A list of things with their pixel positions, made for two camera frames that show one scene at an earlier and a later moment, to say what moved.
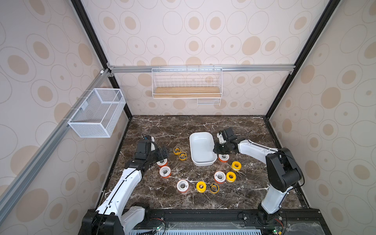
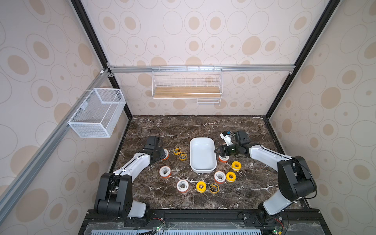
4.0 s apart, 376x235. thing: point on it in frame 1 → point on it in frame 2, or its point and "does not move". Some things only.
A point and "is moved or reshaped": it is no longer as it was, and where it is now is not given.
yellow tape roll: (201, 186) does not move
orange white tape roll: (223, 158) does not move
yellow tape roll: (236, 166) does not move
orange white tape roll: (163, 163) is moved or reshaped
